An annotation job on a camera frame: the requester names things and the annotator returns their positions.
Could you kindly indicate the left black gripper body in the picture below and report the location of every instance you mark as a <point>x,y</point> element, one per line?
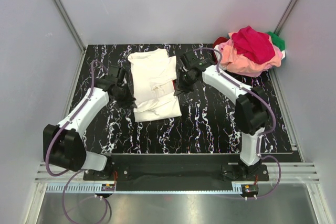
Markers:
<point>125,97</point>

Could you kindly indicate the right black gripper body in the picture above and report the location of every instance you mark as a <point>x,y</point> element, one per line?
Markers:
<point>185,83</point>

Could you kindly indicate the white t-shirt red print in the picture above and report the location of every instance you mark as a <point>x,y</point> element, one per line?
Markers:
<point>153,74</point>

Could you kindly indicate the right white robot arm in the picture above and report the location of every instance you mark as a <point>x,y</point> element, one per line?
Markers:
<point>252,112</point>

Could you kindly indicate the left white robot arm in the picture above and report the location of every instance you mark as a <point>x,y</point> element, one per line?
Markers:
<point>63,149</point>

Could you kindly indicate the dark red t-shirt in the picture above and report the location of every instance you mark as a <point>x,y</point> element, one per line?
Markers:
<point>219,45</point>

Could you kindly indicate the pink t-shirt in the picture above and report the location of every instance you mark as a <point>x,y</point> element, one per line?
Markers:
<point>235,63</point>

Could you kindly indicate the magenta t-shirt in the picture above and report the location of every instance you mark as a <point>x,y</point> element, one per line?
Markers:
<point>253,44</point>

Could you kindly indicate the green t-shirt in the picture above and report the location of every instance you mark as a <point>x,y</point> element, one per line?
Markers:
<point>277,41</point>

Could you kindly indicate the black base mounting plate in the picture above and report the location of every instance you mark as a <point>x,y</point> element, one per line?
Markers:
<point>228,167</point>

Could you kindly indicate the left aluminium corner post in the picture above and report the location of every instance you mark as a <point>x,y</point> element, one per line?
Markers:
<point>69,24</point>

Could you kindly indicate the aluminium corner post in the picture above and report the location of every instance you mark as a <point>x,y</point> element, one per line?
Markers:
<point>69,24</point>
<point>288,10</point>

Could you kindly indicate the grey slotted cable duct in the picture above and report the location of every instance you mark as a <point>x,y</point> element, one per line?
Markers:
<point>151,189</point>

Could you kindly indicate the aluminium rail profile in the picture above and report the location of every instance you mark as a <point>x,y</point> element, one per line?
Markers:
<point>290,173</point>

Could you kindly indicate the right aluminium corner post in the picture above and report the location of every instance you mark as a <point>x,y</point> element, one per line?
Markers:
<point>288,10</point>

